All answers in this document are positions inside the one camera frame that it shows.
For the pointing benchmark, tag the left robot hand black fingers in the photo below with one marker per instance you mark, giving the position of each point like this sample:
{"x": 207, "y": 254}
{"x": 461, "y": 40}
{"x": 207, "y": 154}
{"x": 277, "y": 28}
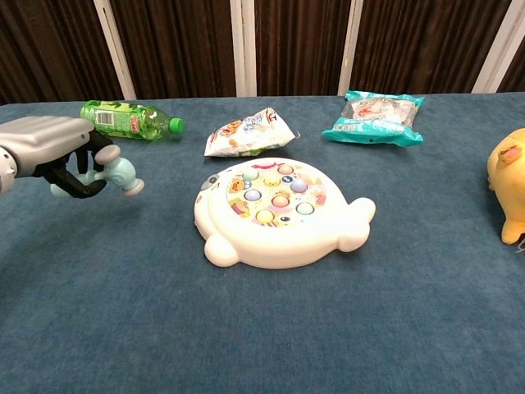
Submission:
{"x": 45, "y": 137}

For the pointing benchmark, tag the light blue toy hammer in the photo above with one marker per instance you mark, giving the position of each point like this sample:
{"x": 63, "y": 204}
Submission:
{"x": 119, "y": 172}

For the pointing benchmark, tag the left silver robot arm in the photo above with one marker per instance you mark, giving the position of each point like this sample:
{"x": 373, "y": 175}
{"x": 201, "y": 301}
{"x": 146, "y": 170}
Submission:
{"x": 5, "y": 172}

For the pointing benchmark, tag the white whack-a-mole toy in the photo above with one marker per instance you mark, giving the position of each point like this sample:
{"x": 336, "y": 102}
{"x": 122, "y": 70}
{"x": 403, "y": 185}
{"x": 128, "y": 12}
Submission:
{"x": 283, "y": 238}

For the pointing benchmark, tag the green tea plastic bottle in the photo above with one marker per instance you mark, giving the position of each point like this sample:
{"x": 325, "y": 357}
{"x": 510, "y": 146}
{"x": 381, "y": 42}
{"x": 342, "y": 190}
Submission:
{"x": 131, "y": 121}

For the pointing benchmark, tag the dark brown pleated curtain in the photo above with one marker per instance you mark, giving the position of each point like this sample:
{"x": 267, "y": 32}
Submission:
{"x": 184, "y": 45}

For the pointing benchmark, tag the white snack bag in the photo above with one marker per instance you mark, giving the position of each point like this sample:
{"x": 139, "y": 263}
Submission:
{"x": 246, "y": 135}

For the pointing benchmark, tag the blue table cloth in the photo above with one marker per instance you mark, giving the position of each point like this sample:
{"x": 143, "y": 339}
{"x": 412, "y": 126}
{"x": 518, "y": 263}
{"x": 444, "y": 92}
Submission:
{"x": 262, "y": 320}

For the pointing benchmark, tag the teal snack package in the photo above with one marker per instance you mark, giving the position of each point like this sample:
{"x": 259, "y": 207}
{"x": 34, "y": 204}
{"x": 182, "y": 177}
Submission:
{"x": 373, "y": 119}

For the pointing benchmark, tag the yellow plush toy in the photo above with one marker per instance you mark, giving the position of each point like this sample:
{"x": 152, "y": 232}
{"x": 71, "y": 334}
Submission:
{"x": 510, "y": 184}

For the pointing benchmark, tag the white frame pole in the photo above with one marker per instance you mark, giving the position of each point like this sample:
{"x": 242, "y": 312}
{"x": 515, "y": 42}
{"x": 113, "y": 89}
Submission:
{"x": 350, "y": 49}
{"x": 115, "y": 49}
{"x": 243, "y": 49}
{"x": 500, "y": 49}

